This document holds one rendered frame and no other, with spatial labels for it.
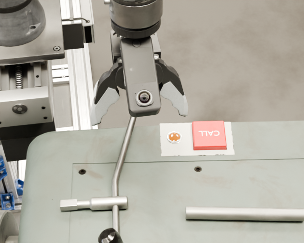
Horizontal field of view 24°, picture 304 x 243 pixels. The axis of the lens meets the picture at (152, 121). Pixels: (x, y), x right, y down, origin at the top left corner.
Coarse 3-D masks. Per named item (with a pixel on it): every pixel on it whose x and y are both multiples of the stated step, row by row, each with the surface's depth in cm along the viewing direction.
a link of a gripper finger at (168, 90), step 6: (162, 84) 106; (168, 84) 106; (162, 90) 107; (168, 90) 107; (174, 90) 107; (162, 96) 108; (168, 96) 108; (174, 96) 108; (180, 96) 108; (174, 102) 109; (180, 102) 109; (186, 102) 110; (180, 108) 110; (186, 108) 111; (180, 114) 111; (186, 114) 112
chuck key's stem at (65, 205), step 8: (64, 200) 120; (72, 200) 119; (80, 200) 120; (88, 200) 120; (96, 200) 119; (104, 200) 119; (112, 200) 119; (120, 200) 119; (64, 208) 119; (72, 208) 119; (80, 208) 120; (96, 208) 119; (104, 208) 119; (120, 208) 120
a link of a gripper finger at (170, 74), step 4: (164, 68) 104; (168, 68) 104; (172, 68) 105; (164, 72) 104; (168, 72) 104; (172, 72) 104; (176, 72) 106; (164, 76) 105; (168, 76) 105; (172, 76) 105; (176, 76) 105; (164, 80) 105; (168, 80) 105; (172, 80) 105; (176, 80) 106; (176, 84) 106; (180, 84) 106; (176, 88) 107; (180, 88) 107; (180, 92) 107
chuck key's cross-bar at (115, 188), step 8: (128, 128) 130; (128, 136) 129; (128, 144) 128; (120, 152) 126; (120, 160) 125; (120, 168) 124; (112, 176) 123; (112, 184) 122; (112, 192) 121; (112, 208) 119; (112, 216) 118; (112, 224) 117
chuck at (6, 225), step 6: (0, 210) 130; (6, 210) 130; (0, 216) 125; (6, 216) 129; (12, 216) 134; (0, 222) 123; (6, 222) 128; (12, 222) 134; (0, 228) 123; (6, 228) 128; (12, 228) 134; (0, 234) 123; (6, 234) 128; (12, 234) 134; (0, 240) 123
